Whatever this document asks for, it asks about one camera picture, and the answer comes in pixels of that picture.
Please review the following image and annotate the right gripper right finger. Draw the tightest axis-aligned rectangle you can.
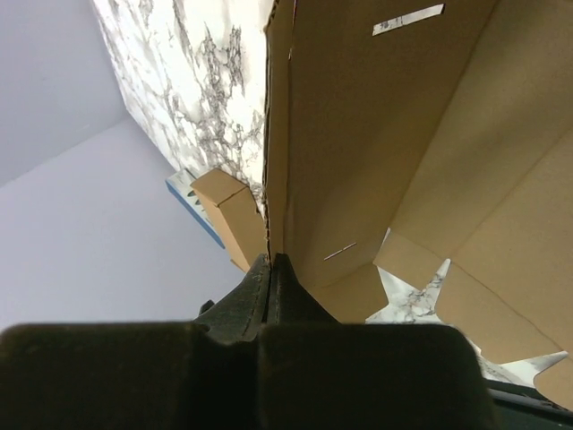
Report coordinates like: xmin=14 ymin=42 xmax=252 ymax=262
xmin=265 ymin=254 xmax=338 ymax=324

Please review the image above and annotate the long blue box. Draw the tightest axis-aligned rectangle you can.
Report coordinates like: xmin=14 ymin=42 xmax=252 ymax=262
xmin=166 ymin=168 xmax=225 ymax=248

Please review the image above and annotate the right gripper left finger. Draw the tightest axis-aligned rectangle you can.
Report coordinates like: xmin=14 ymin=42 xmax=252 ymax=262
xmin=193 ymin=254 xmax=270 ymax=344

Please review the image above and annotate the brown cardboard box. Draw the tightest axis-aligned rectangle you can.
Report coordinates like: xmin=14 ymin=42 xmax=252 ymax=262
xmin=263 ymin=1 xmax=572 ymax=408
xmin=191 ymin=169 xmax=266 ymax=272

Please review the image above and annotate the folded brown cardboard box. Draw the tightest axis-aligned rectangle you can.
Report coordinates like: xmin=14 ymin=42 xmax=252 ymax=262
xmin=191 ymin=169 xmax=266 ymax=272

